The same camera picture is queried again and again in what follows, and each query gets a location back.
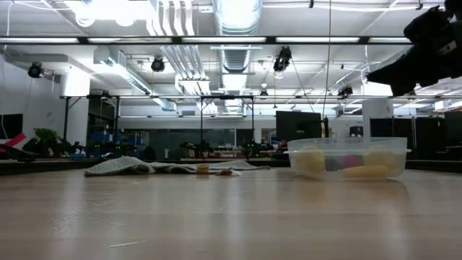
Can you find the silver air duct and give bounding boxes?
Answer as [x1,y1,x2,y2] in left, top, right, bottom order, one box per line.
[212,0,263,113]

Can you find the black background gantry frame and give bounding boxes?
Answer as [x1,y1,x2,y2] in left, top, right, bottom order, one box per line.
[199,94,256,147]

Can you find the black monitor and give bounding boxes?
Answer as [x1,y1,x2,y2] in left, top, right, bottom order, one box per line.
[275,110,323,142]

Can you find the dark blackberry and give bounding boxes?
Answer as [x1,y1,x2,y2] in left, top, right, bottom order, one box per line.
[324,155,342,172]

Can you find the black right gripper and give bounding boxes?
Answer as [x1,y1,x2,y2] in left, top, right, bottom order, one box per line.
[365,2,453,98]

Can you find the black partition panels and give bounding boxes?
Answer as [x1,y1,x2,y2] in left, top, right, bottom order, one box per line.
[370,110,462,160]

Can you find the red object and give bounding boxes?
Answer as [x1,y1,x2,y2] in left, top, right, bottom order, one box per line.
[0,132,27,148]

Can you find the dark wall screen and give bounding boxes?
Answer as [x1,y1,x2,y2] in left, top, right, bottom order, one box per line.
[0,113,24,140]

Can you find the red strawberry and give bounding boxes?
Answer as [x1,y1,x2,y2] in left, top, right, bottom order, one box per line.
[341,155,365,169]

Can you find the grey knitted cloth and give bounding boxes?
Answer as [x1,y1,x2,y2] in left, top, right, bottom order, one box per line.
[84,155,271,178]

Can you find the thin hanging cable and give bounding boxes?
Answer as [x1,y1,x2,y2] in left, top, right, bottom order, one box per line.
[322,0,332,118]

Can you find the white column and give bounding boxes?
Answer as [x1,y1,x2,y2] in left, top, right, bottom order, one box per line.
[362,81,394,140]

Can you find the small yellow banana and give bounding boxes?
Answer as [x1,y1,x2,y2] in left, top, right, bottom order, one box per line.
[341,164,391,178]

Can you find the green potted plant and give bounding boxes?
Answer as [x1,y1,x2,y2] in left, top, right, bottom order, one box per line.
[33,127,61,147]

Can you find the clear plastic tupperware container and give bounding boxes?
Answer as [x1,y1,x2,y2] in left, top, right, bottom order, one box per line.
[284,136,412,181]

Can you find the yellow lemon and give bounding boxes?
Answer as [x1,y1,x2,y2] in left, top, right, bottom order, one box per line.
[294,145,326,174]
[362,144,398,168]

